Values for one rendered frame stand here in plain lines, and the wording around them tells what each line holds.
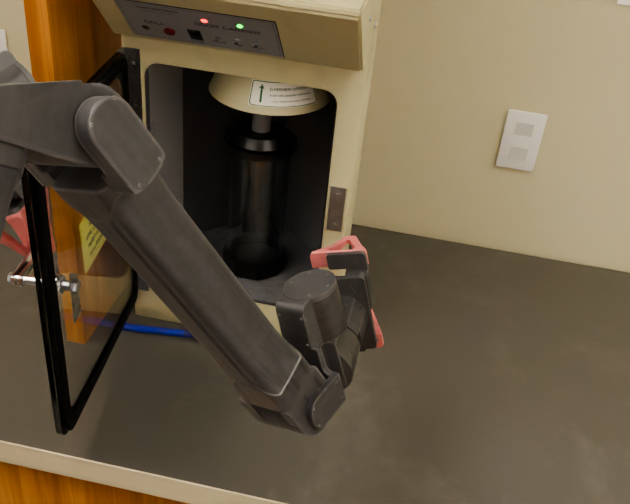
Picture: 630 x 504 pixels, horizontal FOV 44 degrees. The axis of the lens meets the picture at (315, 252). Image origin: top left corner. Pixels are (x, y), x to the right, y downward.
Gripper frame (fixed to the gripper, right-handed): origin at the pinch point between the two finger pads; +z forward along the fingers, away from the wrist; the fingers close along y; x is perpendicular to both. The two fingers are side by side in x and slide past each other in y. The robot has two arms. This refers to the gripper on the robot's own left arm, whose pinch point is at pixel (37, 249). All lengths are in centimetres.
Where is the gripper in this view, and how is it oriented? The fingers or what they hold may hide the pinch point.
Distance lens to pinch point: 99.4
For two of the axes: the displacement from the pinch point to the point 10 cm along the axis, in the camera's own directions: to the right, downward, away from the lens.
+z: 3.6, 7.9, 5.0
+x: -1.0, 5.7, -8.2
